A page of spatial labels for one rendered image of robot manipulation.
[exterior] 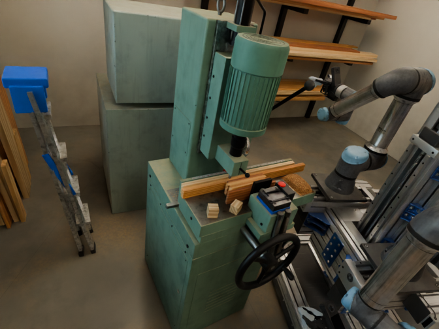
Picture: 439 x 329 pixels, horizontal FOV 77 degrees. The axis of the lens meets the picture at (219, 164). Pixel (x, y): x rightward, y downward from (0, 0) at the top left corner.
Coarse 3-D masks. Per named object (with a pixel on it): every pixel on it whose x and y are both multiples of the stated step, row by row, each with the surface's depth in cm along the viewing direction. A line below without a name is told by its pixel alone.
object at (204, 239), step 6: (180, 210) 118; (186, 216) 113; (192, 228) 110; (228, 228) 109; (234, 228) 111; (210, 234) 105; (216, 234) 107; (222, 234) 110; (198, 240) 106; (204, 240) 106
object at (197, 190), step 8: (280, 168) 133; (288, 168) 134; (296, 168) 138; (240, 176) 122; (272, 176) 131; (208, 184) 114; (216, 184) 115; (224, 184) 117; (184, 192) 108; (192, 192) 110; (200, 192) 112; (208, 192) 115
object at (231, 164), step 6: (222, 144) 116; (228, 144) 117; (216, 150) 117; (222, 150) 113; (228, 150) 113; (216, 156) 118; (222, 156) 113; (228, 156) 109; (222, 162) 114; (228, 162) 110; (234, 162) 107; (240, 162) 108; (246, 162) 109; (228, 168) 111; (234, 168) 108; (234, 174) 110; (240, 174) 112
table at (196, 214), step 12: (276, 180) 131; (216, 192) 117; (180, 204) 114; (192, 204) 108; (204, 204) 109; (228, 204) 112; (300, 204) 128; (192, 216) 105; (204, 216) 104; (228, 216) 106; (240, 216) 108; (204, 228) 101; (216, 228) 105; (252, 228) 109; (288, 228) 114
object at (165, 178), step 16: (160, 160) 145; (160, 176) 134; (176, 176) 137; (160, 192) 132; (176, 192) 127; (176, 208) 119; (176, 224) 119; (192, 240) 106; (224, 240) 113; (240, 240) 120; (192, 256) 109
